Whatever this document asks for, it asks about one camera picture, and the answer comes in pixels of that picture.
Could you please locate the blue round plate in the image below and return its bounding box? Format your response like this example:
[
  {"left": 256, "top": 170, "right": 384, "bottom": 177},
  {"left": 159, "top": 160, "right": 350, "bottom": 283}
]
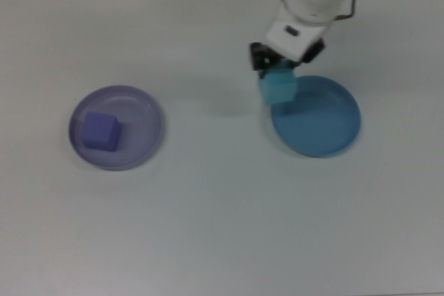
[{"left": 270, "top": 75, "right": 362, "bottom": 159}]

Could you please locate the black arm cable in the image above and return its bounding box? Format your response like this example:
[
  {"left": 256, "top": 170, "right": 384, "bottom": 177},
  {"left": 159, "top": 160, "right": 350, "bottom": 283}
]
[{"left": 334, "top": 0, "right": 361, "bottom": 21}]

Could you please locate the purple foam cube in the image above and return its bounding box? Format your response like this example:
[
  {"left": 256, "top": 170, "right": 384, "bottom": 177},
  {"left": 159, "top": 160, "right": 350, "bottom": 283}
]
[{"left": 81, "top": 111, "right": 121, "bottom": 153}]

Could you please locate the lilac round plate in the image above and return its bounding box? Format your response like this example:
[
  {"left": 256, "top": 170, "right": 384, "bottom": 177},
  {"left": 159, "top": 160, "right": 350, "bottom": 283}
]
[{"left": 67, "top": 84, "right": 164, "bottom": 172}]

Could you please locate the cyan foam cube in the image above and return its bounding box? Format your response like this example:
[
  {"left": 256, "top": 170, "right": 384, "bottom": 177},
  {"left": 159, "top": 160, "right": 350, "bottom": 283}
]
[{"left": 258, "top": 60, "right": 298, "bottom": 106}]

